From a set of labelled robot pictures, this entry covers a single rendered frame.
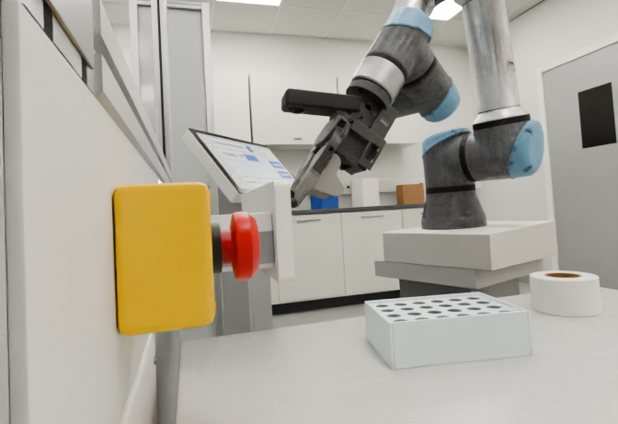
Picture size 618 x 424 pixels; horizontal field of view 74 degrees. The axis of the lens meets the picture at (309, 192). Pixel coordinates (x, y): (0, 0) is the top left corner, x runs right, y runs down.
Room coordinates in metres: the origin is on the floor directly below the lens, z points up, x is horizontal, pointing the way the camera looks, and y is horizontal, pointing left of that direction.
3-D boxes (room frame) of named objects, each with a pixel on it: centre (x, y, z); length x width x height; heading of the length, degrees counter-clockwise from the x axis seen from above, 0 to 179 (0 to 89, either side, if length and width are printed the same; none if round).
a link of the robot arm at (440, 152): (1.00, -0.35, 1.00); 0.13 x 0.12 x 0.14; 43
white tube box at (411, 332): (0.39, -0.12, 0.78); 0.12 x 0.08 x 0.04; 96
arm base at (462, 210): (1.00, -0.35, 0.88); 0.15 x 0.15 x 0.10
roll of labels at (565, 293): (0.49, -0.29, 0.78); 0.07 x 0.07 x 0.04
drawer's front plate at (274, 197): (0.58, 0.07, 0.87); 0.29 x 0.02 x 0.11; 16
